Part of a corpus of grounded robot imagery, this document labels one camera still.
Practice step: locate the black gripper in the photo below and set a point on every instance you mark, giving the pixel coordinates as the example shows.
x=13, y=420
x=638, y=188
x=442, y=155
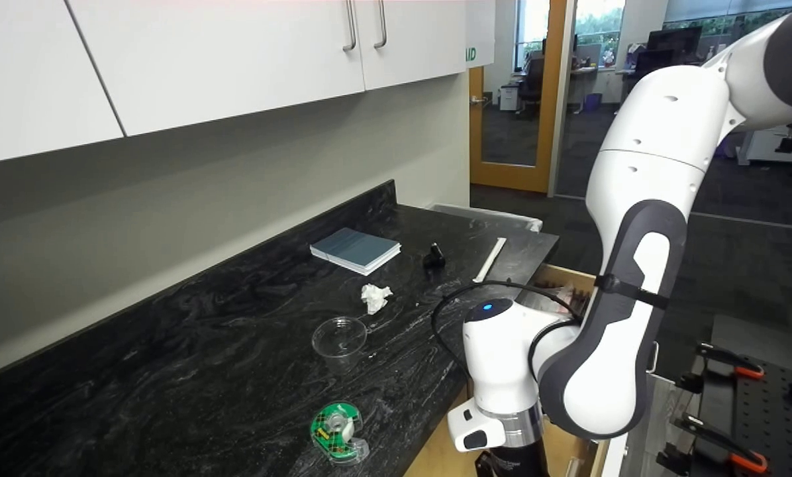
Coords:
x=510, y=465

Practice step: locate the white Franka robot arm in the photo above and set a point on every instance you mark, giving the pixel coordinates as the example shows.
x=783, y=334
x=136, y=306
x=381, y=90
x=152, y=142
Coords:
x=650, y=149

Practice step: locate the empty wooden drawer white front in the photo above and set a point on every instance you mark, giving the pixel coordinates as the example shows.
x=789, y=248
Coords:
x=434, y=459

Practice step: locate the white straw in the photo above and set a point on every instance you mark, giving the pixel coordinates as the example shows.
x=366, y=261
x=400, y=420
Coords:
x=491, y=257

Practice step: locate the clear glass bowl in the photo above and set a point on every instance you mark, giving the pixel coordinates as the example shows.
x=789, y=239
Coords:
x=340, y=339

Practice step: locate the black clamp orange tip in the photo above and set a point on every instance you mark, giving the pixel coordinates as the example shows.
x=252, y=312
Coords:
x=728, y=361
x=720, y=451

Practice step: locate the crumpled white paper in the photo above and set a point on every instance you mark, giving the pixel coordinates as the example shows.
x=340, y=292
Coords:
x=373, y=297

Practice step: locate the small black clip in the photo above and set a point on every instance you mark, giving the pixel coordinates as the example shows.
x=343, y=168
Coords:
x=434, y=257

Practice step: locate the blue book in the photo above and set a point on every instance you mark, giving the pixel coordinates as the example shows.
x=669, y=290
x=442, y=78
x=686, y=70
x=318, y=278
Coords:
x=355, y=249

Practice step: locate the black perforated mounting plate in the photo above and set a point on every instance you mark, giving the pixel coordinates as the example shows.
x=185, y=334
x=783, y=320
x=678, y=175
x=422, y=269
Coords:
x=779, y=414

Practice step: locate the white upper cabinet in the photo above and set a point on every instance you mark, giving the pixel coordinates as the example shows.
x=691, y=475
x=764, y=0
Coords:
x=192, y=55

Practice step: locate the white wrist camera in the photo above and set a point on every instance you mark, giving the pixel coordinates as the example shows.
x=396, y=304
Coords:
x=474, y=428

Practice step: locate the wooden door frame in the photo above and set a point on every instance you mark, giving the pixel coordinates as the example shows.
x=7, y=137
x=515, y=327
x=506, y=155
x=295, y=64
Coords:
x=555, y=97

